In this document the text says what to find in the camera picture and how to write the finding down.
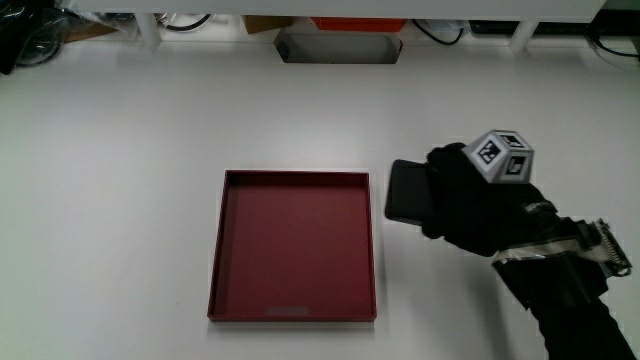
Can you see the person's right hand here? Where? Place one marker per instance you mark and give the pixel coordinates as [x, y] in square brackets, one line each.
[470, 210]

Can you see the black battery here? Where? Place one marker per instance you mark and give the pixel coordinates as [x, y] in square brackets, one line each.
[407, 192]

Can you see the person's right forearm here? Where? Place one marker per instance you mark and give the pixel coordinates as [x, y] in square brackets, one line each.
[575, 295]

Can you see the white desk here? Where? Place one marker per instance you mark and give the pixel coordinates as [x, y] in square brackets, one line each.
[150, 175]

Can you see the dark red square tray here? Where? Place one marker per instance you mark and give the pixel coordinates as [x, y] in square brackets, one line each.
[295, 245]

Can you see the black flat device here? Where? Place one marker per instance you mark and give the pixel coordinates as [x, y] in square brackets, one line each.
[540, 27]

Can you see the orange box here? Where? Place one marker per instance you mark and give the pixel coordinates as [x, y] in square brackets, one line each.
[358, 23]

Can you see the white raised shelf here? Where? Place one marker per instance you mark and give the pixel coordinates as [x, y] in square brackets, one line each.
[320, 7]

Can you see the brown cardboard box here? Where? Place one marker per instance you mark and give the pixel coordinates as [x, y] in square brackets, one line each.
[265, 23]

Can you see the clear plastic bag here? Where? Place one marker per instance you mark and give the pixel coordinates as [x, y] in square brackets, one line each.
[42, 30]

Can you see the black bag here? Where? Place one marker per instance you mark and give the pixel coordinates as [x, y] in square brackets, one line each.
[12, 30]

